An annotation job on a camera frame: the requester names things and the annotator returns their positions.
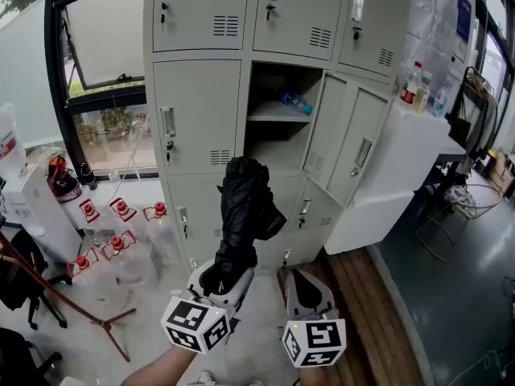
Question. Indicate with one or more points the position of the clear jug with red cap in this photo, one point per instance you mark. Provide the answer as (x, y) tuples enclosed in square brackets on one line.
[(163, 231), (94, 280), (94, 227), (126, 215), (128, 261)]

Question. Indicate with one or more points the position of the person's right forearm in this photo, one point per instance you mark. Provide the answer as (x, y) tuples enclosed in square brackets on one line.
[(314, 376)]

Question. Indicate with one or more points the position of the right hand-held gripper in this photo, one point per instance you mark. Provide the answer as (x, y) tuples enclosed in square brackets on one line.
[(316, 340)]

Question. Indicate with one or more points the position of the blue wall poster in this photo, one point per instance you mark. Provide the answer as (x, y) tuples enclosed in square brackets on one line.
[(464, 14)]

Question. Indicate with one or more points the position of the yellow liquid bottle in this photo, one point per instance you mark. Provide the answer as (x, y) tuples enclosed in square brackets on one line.
[(422, 95)]

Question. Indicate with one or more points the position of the black umbrella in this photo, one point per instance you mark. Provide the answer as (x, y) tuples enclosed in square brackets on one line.
[(247, 211)]

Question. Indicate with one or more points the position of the blue plastic water bottle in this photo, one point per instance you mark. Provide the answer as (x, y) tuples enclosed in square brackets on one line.
[(297, 103)]

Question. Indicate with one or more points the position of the white counter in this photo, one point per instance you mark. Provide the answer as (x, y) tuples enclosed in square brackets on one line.
[(394, 183)]

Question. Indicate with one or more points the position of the clear plastic bottle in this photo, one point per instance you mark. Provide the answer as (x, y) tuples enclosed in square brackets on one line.
[(440, 101)]

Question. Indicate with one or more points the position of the black office chair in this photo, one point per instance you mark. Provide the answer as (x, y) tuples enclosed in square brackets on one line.
[(20, 356), (22, 272)]

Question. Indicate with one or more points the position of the cardboard box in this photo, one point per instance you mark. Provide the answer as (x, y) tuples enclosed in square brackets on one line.
[(501, 171)]

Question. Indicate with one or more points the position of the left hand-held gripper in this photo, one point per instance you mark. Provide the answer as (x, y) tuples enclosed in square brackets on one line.
[(189, 322)]

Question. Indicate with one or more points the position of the red and black kettle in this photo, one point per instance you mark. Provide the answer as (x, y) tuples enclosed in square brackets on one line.
[(62, 179)]

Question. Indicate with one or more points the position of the person's left forearm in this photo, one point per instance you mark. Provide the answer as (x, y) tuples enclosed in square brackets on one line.
[(161, 366)]

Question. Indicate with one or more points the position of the large clear dispenser water bottle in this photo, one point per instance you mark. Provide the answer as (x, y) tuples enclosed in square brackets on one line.
[(10, 143)]

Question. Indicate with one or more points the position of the small black bottle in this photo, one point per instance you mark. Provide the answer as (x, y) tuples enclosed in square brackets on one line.
[(87, 175)]

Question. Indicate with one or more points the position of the metal chair with patterned cushion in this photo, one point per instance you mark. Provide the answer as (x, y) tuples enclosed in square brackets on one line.
[(458, 197)]

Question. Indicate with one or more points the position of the wooden coat stand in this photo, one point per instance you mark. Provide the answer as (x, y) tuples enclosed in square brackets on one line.
[(60, 296)]

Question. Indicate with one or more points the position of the white water dispenser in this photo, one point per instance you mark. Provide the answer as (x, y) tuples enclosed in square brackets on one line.
[(36, 211)]

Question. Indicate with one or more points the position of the black window frame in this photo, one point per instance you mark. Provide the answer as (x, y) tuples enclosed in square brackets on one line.
[(56, 75)]

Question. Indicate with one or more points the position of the person's white shoe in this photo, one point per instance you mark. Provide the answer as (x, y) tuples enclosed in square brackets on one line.
[(203, 378)]

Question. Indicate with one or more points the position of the red label plastic bottle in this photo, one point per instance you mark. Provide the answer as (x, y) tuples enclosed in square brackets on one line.
[(411, 87)]

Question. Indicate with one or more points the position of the grey metal locker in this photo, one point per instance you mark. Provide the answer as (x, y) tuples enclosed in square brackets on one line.
[(277, 75)]

